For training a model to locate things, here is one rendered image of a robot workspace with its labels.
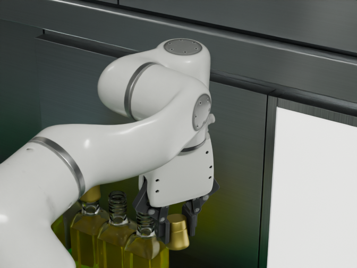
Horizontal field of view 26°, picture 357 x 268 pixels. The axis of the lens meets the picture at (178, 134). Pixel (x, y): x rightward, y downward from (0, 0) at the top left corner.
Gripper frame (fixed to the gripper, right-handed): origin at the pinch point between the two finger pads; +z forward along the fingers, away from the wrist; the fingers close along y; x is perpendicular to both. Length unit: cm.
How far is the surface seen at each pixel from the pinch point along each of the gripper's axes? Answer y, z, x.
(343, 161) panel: -23.0, -9.6, 7.8
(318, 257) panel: -21.6, 8.1, 7.3
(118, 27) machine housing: -3.1, -19.1, -29.0
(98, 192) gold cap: 5.8, 3.5, -16.8
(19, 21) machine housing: 8, -14, -48
